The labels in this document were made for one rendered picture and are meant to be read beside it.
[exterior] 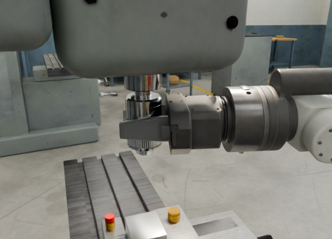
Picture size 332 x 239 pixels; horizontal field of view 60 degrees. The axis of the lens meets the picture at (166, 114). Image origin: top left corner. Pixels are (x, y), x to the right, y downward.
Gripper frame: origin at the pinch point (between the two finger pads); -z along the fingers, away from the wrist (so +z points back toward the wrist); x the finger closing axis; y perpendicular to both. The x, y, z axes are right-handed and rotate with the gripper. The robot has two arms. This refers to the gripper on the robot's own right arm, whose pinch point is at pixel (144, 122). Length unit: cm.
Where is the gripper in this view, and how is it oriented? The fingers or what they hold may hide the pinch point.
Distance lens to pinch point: 38.4
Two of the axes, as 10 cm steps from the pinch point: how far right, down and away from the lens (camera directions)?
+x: 0.6, 3.1, -9.5
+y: 0.1, 9.5, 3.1
